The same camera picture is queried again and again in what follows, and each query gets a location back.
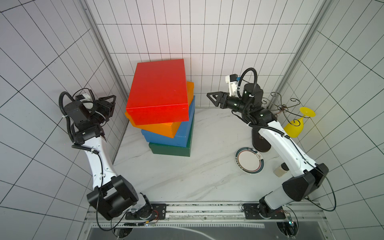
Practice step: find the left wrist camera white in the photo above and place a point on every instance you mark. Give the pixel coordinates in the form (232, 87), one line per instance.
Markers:
(83, 97)

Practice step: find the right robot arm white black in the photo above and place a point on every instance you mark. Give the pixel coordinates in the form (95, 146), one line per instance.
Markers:
(307, 175)

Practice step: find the small jar black lid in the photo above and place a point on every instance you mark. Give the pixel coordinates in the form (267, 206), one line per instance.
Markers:
(281, 170)

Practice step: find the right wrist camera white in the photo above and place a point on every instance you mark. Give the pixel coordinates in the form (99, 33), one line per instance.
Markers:
(232, 81)

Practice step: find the red shoebox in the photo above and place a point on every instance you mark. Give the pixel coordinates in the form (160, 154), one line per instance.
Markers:
(159, 93)

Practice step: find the white plate striped rim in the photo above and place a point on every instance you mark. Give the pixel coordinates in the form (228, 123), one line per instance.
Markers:
(249, 160)

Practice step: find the green shoebox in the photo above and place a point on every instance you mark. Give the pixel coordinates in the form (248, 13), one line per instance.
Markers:
(173, 150)

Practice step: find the yellow plastic wine glass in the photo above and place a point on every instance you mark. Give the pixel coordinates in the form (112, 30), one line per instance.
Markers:
(296, 126)

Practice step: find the blue shoebox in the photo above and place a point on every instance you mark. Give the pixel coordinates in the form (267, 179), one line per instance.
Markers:
(182, 134)

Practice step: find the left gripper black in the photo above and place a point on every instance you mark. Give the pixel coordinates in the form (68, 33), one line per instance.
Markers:
(108, 105)

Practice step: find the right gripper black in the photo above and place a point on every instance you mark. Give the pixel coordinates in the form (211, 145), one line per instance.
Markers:
(223, 100)

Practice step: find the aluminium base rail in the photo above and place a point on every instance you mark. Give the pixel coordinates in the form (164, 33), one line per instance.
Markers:
(212, 214)

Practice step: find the metal wire cup stand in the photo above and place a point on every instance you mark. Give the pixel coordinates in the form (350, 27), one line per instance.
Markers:
(263, 137)

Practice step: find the orange shoebox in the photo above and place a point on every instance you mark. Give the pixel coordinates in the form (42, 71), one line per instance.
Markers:
(165, 129)

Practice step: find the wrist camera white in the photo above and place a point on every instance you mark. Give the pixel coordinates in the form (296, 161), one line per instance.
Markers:
(232, 81)
(83, 97)

